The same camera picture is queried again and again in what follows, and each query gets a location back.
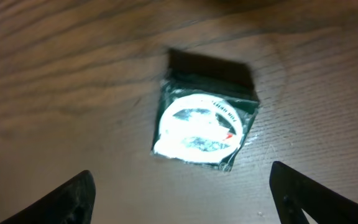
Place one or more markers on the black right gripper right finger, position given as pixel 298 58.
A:
pixel 296 195

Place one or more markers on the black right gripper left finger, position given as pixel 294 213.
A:
pixel 70 203

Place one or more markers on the round tape packet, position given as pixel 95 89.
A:
pixel 204 124

